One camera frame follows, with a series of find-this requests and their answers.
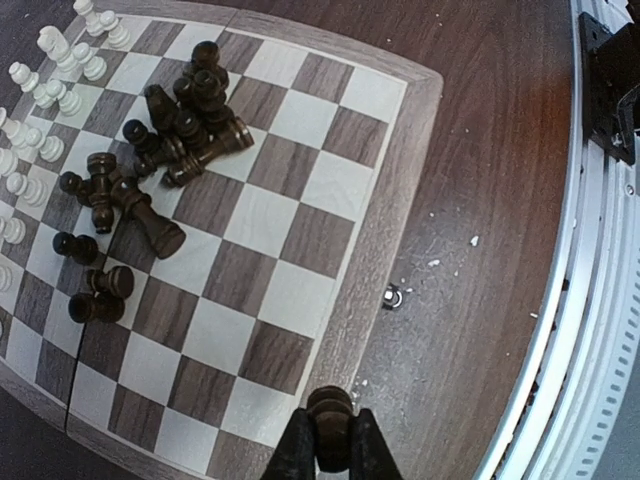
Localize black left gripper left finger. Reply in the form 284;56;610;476
260;408;316;480

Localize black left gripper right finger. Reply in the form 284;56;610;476
349;408;403;480

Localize dark rook chess piece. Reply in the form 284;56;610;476
306;385;353;473

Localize wooden chess board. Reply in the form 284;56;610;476
1;1;443;479

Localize white knight chess piece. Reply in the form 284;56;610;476
37;25;81;82

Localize aluminium front frame rail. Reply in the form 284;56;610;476
475;1;639;479

